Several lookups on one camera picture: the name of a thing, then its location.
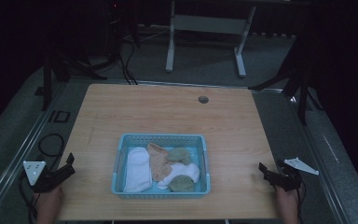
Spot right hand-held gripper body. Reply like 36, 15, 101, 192
272, 157, 320, 192

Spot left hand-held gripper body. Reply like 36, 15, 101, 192
22, 160, 67, 194

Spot person's left hand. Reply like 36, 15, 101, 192
34, 184, 65, 224

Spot person's right hand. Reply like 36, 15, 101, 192
274, 184, 301, 224

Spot light blue plastic basket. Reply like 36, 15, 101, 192
110, 133, 212, 200

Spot folded white sock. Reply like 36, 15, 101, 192
123, 147, 154, 193

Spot black tripod stand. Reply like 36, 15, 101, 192
34, 46, 108, 112
247, 36, 324, 126

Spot long white sock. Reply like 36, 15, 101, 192
157, 161, 201, 190

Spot beige sock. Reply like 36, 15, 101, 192
146, 142, 173, 183

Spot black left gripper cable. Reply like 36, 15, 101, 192
18, 170, 39, 224

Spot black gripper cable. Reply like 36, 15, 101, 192
18, 170, 39, 224
296, 182, 308, 224

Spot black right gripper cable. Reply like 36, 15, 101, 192
296, 182, 308, 224

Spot black looped floor cable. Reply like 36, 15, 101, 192
37, 133, 66, 158

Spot black cables on floor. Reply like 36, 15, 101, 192
117, 39, 139, 86

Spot white metal table frame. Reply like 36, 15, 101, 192
165, 0, 257, 78

